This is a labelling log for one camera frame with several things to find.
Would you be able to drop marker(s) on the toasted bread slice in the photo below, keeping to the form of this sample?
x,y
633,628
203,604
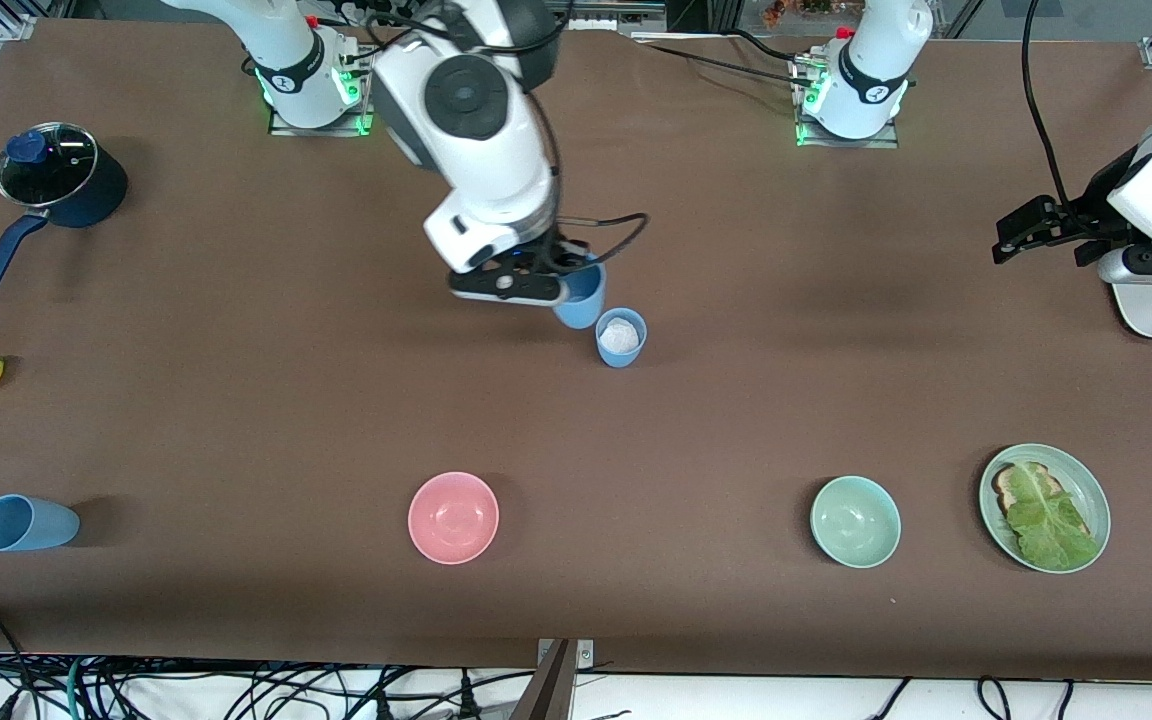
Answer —
x,y
1011,485

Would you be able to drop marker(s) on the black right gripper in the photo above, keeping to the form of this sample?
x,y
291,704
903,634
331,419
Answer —
x,y
553,257

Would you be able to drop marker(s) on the glass lid with blue knob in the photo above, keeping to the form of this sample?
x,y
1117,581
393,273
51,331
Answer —
x,y
51,170

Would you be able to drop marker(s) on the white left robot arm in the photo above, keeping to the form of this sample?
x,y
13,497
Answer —
x,y
871,70

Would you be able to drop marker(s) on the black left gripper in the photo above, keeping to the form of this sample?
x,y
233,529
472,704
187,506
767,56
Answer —
x,y
1102,202

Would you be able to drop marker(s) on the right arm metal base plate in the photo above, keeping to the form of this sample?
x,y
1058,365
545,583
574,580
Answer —
x,y
364,110

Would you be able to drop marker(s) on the pink bowl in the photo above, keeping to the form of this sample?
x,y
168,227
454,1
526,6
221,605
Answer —
x,y
453,517

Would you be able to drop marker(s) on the dark blue saucepan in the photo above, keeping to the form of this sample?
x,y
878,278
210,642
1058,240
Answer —
x,y
101,200

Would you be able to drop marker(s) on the white power strip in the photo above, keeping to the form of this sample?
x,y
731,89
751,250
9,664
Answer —
x,y
616,18

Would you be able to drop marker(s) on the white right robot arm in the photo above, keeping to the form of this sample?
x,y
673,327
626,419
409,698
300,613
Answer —
x,y
476,150

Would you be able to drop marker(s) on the dark slanted pole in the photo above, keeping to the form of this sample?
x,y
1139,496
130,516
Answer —
x,y
548,690

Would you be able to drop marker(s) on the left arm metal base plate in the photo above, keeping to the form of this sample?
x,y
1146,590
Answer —
x,y
891,138

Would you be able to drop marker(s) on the small metal bracket plate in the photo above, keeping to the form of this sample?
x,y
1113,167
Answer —
x,y
586,652

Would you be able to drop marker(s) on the orange background items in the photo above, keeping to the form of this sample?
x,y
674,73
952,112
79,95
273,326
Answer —
x,y
796,10

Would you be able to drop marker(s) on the blue cup with white filling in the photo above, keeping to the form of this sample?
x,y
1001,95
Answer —
x,y
621,340

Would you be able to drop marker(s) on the black power plug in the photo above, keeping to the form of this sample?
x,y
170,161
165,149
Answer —
x,y
469,705

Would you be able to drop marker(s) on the pale green bowl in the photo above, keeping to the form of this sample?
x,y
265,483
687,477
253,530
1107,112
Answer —
x,y
855,521

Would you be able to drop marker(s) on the plain blue cup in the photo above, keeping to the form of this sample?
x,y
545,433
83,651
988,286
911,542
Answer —
x,y
581,305
26,523

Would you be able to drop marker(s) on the green lettuce leaf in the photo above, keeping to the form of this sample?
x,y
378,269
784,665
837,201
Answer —
x,y
1051,525

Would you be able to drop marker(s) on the pale green plate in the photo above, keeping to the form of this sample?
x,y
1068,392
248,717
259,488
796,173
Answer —
x,y
1086,490

